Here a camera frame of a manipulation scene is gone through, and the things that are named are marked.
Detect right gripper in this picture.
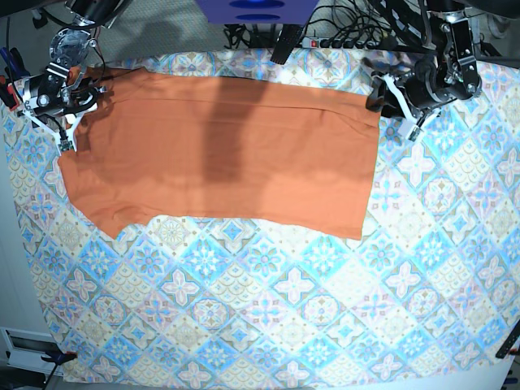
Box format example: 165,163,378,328
57,85,102,116

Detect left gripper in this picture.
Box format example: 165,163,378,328
366,72,443,119

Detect orange T-shirt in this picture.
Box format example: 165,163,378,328
58,68,380,239

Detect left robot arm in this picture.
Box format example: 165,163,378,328
366,1,481,124

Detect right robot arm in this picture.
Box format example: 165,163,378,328
21,1,130,117

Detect red black clamp left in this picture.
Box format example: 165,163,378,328
1,47,30,111

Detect patterned blue tablecloth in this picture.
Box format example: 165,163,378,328
1,63,519,389

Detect blue clamp bottom left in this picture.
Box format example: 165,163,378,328
41,351,78,390

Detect black clamp bottom right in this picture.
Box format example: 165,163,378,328
495,334,519,359

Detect power strip with red switch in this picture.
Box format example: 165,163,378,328
300,37,399,50

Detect black strap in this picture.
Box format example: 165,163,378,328
271,23,305,66

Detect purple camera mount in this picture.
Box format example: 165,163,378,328
196,0,319,25

